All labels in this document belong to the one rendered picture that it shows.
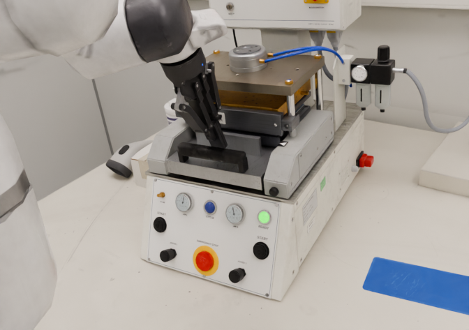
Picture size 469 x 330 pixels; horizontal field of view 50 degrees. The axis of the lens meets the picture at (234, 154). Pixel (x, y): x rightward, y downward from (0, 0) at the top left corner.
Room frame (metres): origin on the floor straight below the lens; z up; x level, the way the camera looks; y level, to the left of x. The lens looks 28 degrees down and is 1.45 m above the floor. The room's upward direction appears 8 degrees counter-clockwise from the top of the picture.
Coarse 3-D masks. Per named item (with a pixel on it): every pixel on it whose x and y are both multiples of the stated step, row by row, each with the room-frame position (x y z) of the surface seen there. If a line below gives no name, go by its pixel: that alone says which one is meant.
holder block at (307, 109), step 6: (306, 108) 1.03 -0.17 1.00; (300, 114) 1.00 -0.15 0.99; (306, 114) 1.02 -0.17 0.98; (300, 120) 0.99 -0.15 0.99; (228, 132) 0.96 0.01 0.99; (234, 132) 0.96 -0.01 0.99; (240, 132) 0.95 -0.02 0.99; (246, 132) 0.95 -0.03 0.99; (252, 132) 0.94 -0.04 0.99; (264, 138) 0.92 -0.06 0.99; (270, 138) 0.91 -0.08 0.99; (276, 138) 0.90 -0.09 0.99; (282, 138) 0.91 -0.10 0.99; (264, 144) 0.92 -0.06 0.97; (270, 144) 0.91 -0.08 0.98; (276, 144) 0.90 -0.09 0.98
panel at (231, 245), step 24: (168, 192) 0.90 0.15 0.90; (192, 192) 0.88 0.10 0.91; (216, 192) 0.85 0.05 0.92; (168, 216) 0.88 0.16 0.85; (192, 216) 0.86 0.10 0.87; (216, 216) 0.83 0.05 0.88; (168, 240) 0.86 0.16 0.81; (192, 240) 0.84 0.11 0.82; (216, 240) 0.81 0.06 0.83; (240, 240) 0.78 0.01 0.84; (264, 240) 0.76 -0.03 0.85; (168, 264) 0.84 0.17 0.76; (192, 264) 0.81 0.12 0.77; (216, 264) 0.79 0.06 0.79; (240, 264) 0.76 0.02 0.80; (264, 264) 0.74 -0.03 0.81; (240, 288) 0.75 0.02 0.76; (264, 288) 0.72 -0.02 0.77
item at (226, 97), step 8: (304, 88) 1.01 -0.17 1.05; (224, 96) 1.00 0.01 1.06; (232, 96) 0.99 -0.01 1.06; (240, 96) 0.99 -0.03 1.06; (248, 96) 0.98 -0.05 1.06; (256, 96) 0.98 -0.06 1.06; (264, 96) 0.97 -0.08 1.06; (272, 96) 0.96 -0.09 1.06; (280, 96) 0.96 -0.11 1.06; (296, 96) 0.97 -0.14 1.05; (304, 96) 1.01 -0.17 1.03; (224, 104) 0.96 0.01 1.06; (232, 104) 0.95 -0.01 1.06; (240, 104) 0.95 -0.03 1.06; (248, 104) 0.94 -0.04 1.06; (256, 104) 0.93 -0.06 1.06; (264, 104) 0.93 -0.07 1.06; (272, 104) 0.92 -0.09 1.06; (280, 104) 0.92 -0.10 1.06; (296, 104) 0.98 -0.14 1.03
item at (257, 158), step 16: (208, 144) 0.94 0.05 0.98; (240, 144) 0.90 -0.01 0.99; (256, 144) 0.88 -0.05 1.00; (176, 160) 0.91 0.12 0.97; (192, 160) 0.90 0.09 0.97; (208, 160) 0.89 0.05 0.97; (256, 160) 0.86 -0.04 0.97; (192, 176) 0.89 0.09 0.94; (208, 176) 0.86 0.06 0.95; (224, 176) 0.84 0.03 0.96; (240, 176) 0.82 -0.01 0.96; (256, 176) 0.81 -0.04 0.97
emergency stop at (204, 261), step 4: (200, 252) 0.81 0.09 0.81; (204, 252) 0.80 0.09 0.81; (208, 252) 0.81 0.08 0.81; (196, 256) 0.81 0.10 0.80; (200, 256) 0.80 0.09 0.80; (204, 256) 0.80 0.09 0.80; (208, 256) 0.79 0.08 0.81; (196, 260) 0.80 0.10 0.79; (200, 260) 0.80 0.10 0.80; (204, 260) 0.80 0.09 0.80; (208, 260) 0.79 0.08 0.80; (212, 260) 0.79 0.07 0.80; (200, 264) 0.80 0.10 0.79; (204, 264) 0.79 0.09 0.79; (208, 264) 0.79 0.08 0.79; (212, 264) 0.79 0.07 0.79; (200, 268) 0.79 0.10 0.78; (204, 268) 0.79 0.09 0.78; (208, 268) 0.79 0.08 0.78
